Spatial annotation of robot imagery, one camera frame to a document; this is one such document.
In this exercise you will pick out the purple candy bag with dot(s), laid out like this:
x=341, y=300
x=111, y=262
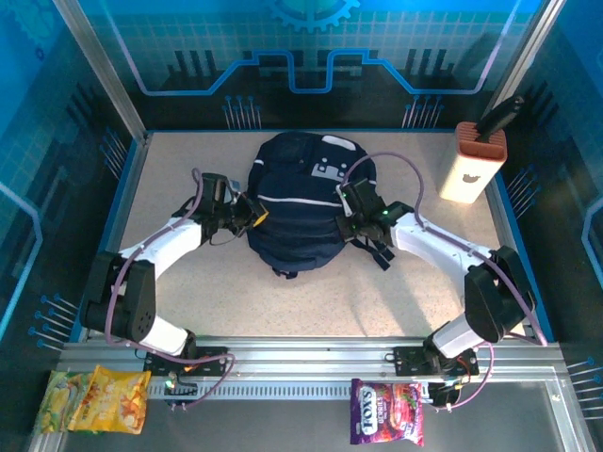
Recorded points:
x=386, y=414

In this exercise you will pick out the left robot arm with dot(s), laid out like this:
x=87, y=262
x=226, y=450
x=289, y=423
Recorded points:
x=160, y=247

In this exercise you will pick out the small black controller box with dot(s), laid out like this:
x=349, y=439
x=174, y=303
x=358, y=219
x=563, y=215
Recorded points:
x=443, y=394
x=181, y=388

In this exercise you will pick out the white knife block orange top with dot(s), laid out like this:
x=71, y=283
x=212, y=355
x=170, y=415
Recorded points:
x=471, y=169

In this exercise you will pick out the yellow chips snack bag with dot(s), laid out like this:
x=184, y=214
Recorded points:
x=113, y=400

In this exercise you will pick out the aluminium frame post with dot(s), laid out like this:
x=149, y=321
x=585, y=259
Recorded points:
x=525, y=56
x=102, y=66

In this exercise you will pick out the aluminium front frame rail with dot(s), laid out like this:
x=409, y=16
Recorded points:
x=306, y=350

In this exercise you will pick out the navy blue backpack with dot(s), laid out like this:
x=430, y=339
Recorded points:
x=292, y=230

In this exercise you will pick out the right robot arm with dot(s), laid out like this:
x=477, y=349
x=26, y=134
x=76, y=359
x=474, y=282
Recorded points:
x=438, y=245

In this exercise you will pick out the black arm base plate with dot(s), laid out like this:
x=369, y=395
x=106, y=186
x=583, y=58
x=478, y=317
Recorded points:
x=209, y=359
x=410, y=360

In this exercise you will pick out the green yellow snack bag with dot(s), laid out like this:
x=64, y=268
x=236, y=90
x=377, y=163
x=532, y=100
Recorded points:
x=54, y=400

